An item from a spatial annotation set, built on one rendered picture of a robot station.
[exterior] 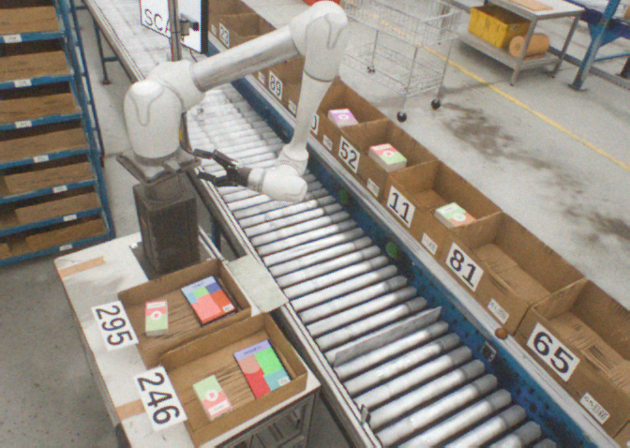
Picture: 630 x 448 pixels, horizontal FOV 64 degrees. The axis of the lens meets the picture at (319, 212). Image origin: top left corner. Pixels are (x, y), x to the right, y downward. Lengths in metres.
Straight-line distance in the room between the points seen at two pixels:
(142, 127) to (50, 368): 1.51
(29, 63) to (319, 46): 1.53
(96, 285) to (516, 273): 1.60
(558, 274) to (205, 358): 1.29
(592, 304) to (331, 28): 1.27
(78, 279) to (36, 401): 0.81
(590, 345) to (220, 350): 1.25
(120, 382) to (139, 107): 0.87
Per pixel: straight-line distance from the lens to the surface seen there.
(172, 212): 1.89
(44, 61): 2.70
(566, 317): 2.05
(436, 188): 2.38
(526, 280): 2.11
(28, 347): 2.98
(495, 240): 2.20
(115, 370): 1.83
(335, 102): 2.86
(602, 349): 2.02
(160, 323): 1.86
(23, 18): 2.63
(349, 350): 1.80
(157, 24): 2.82
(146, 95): 1.68
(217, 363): 1.78
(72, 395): 2.74
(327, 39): 1.55
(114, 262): 2.16
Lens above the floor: 2.23
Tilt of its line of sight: 39 degrees down
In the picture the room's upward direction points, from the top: 7 degrees clockwise
